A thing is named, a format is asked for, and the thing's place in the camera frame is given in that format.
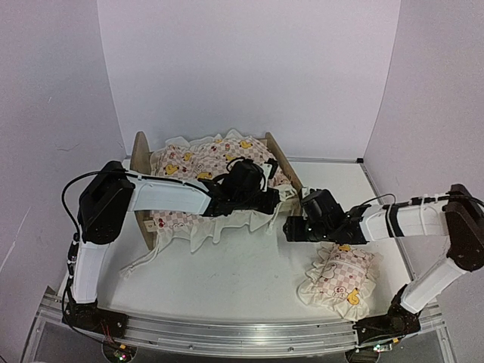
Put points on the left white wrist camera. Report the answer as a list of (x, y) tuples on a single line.
[(269, 168)]

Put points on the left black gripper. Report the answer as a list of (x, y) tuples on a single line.
[(274, 199)]

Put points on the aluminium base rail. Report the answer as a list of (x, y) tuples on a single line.
[(63, 333)]

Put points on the wooden pet bed frame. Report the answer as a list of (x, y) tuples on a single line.
[(140, 162)]

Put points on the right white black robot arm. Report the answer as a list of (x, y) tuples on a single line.
[(455, 214)]

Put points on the duck print ruffled bed cover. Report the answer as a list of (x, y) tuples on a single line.
[(207, 158)]

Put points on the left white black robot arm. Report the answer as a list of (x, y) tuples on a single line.
[(113, 192)]

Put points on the duck print ruffled pillow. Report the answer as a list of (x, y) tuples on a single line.
[(341, 280)]

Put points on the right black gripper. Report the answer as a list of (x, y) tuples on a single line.
[(294, 233)]

